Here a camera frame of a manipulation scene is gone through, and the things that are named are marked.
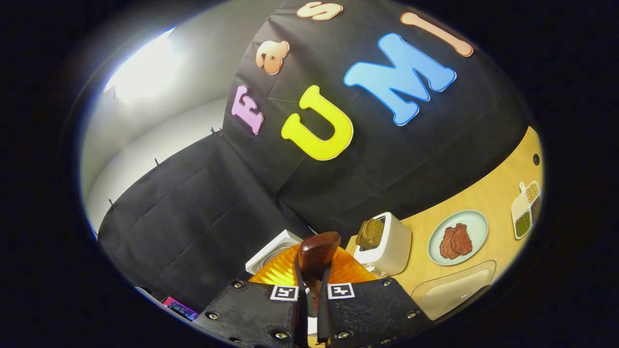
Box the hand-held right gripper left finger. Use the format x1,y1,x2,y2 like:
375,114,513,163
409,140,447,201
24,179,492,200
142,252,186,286
193,244,309,348

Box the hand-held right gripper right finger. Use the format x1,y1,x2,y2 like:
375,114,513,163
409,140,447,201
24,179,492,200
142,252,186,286
317,245,434,348

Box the white rice cooker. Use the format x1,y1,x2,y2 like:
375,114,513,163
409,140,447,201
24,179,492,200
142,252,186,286
245,229,306,276

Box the dark wooden spoon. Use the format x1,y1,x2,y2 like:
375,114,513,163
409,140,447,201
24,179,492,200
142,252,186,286
298,231,342,296

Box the white toaster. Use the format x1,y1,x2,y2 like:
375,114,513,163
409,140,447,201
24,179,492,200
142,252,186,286
352,211,413,277

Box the toasted bread slices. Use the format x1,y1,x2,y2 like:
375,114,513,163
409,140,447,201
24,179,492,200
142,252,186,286
356,218,385,251

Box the small pink-lit screen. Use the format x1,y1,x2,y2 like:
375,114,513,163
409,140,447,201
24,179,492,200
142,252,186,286
161,295,200,321

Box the beige tray with clear lid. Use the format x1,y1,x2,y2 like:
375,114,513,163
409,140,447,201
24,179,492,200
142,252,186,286
411,260,497,320

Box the brown meat slice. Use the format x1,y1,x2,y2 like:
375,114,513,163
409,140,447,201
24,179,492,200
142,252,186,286
439,227,458,261
452,223,473,257

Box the black backdrop cloth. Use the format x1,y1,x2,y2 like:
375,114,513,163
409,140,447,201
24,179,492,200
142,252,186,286
97,0,533,317

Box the pale blue round plate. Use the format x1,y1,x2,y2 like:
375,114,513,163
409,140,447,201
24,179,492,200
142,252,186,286
427,209,489,267

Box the green mung beans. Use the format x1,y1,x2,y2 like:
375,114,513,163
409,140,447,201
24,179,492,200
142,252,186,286
515,211,532,238

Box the white divided tray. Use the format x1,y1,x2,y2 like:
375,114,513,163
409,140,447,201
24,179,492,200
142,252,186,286
511,180,543,240

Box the large ceiling light panel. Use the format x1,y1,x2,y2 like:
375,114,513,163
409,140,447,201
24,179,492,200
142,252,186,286
103,28,185,103

